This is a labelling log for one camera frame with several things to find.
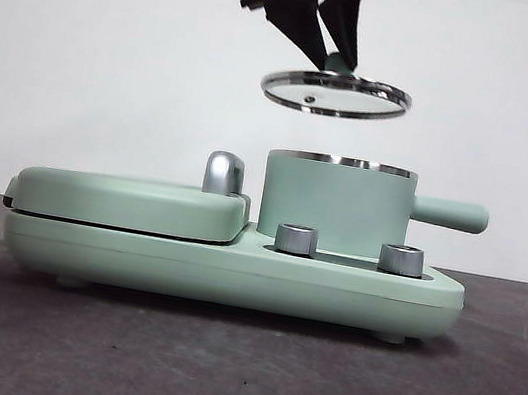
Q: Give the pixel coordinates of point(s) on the mint green breakfast maker base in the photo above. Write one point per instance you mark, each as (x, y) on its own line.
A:
(182, 265)

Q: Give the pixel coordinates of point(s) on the glass pot lid green knob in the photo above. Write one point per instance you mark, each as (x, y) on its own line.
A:
(336, 98)

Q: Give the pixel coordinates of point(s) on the mint green hinged griddle cover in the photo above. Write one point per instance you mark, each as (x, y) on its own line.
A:
(131, 203)

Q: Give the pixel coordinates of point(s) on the silver control knob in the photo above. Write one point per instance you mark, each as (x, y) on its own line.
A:
(400, 261)
(295, 239)

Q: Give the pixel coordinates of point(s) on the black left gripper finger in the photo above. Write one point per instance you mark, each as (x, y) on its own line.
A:
(296, 20)
(344, 23)

